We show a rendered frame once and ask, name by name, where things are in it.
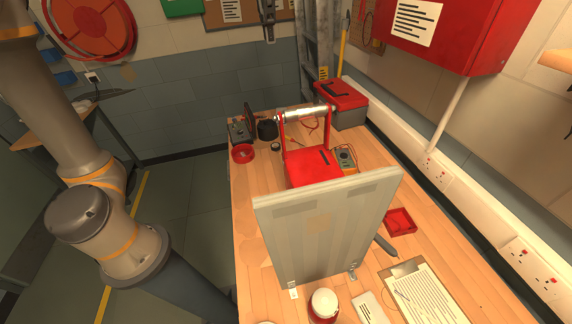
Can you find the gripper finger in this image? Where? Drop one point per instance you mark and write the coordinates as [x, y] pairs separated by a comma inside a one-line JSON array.
[[264, 19], [272, 27]]

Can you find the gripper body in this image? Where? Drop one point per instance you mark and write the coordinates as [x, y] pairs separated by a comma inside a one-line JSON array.
[[268, 5]]

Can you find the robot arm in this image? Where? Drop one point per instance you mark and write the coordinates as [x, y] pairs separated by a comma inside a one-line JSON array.
[[53, 112]]

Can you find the cork notice board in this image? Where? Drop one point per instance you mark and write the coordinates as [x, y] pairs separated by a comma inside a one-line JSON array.
[[214, 15]]

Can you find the grey test board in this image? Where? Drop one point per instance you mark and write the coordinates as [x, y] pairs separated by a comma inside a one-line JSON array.
[[321, 223]]

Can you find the grey metal ladder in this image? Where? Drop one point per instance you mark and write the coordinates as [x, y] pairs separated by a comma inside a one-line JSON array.
[[315, 44]]

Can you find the brown pegboard with tools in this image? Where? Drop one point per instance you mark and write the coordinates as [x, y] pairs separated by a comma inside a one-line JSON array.
[[357, 31]]

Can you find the silver roller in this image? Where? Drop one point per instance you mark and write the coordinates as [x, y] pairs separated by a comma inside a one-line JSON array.
[[301, 115]]

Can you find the black red-rimmed panel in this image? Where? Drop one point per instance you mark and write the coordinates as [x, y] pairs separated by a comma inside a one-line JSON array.
[[249, 120]]

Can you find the grey toolbox with red lid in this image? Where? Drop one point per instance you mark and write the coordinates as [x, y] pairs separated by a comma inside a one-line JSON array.
[[342, 100]]

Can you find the black cylinder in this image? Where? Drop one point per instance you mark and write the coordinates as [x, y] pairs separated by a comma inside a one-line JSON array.
[[267, 130]]

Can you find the grey control box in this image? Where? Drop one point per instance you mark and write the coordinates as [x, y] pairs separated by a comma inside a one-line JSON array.
[[239, 133]]

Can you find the yellow red screwdriver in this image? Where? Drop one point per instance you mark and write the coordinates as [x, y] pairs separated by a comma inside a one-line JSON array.
[[295, 141]]

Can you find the black tape roll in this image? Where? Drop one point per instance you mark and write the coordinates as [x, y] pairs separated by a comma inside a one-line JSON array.
[[275, 146]]

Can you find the red round tin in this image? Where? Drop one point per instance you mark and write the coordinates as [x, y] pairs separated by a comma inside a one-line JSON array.
[[242, 154]]

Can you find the orange grey multimeter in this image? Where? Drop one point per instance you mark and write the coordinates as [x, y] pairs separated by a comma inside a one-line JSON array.
[[346, 161]]

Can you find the white conduit pipe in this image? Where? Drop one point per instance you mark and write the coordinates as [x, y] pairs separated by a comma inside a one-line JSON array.
[[447, 114]]

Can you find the white cloth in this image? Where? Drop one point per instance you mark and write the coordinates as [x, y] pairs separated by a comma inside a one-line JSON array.
[[81, 106]]

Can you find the shelf unit with blue bins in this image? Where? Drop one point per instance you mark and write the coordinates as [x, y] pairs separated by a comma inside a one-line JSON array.
[[51, 56]]

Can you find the red parts tray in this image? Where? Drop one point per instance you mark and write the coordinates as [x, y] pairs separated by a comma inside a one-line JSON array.
[[400, 222]]

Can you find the grey marker pen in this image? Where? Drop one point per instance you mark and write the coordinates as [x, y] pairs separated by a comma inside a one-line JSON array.
[[385, 245]]

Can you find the wooden side table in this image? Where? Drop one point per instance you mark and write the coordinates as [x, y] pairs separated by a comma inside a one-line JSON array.
[[31, 138]]

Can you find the red white beacon dome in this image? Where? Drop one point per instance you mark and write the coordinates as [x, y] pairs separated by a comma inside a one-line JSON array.
[[322, 306]]

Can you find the white printed card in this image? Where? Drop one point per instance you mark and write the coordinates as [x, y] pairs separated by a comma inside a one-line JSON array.
[[370, 308]]

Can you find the brown clipboard with paper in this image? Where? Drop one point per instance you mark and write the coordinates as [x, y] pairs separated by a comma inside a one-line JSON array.
[[424, 295]]

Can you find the red stand with frame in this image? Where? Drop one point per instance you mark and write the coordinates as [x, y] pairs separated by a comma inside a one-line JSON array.
[[308, 165]]

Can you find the white wall socket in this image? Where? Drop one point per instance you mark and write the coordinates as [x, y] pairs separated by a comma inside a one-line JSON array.
[[92, 77]]

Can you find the red wall cabinet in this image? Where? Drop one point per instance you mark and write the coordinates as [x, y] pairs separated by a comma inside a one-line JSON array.
[[460, 44]]

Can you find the white wall trunking with sockets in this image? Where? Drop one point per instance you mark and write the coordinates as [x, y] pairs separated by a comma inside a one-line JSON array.
[[473, 192]]

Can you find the wooden wall shelf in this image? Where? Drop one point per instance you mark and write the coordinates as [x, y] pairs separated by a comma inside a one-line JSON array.
[[558, 60]]

